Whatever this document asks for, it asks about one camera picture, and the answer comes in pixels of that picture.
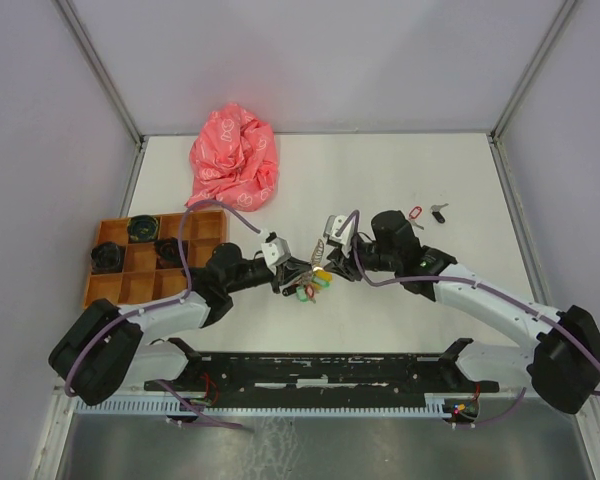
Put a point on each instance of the key with red tag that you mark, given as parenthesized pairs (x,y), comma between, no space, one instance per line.
(413,216)

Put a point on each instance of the crumpled pink cloth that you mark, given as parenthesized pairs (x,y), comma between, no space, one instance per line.
(234,160)

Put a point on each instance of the black rosette left tray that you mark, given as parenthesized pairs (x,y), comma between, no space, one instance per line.
(107,258)

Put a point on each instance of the key with black fob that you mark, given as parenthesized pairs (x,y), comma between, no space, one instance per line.
(436,212)

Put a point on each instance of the black rosette tray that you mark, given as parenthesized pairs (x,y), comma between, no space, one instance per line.
(107,258)
(142,229)
(167,253)

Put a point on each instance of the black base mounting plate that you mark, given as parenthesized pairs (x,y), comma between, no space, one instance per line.
(326,380)

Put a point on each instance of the aluminium frame post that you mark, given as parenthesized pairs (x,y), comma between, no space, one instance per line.
(532,69)
(79,33)

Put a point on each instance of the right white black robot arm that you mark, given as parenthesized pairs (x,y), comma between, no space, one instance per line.
(553,353)

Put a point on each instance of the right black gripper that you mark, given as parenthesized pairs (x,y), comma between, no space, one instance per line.
(343,264)

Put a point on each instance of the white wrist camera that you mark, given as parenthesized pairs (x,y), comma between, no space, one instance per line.
(339,231)
(275,251)

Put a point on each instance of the keyring bunch with colourful tags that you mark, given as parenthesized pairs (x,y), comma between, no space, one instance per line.
(309,284)

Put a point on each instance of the black rosette middle tray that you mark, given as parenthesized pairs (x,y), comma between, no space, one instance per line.
(167,253)

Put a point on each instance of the black rosette top tray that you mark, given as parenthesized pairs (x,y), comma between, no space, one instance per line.
(142,229)

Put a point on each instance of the right aluminium frame post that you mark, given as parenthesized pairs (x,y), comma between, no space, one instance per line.
(532,69)

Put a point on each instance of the left aluminium frame post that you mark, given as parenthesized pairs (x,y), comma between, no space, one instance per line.
(79,33)

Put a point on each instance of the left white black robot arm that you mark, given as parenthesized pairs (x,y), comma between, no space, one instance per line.
(109,347)

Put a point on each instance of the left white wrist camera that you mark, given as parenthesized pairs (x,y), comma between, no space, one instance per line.
(275,251)

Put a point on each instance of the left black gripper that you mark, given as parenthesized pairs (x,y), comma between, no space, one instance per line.
(289,271)

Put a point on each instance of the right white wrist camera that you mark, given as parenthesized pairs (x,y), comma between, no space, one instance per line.
(339,231)

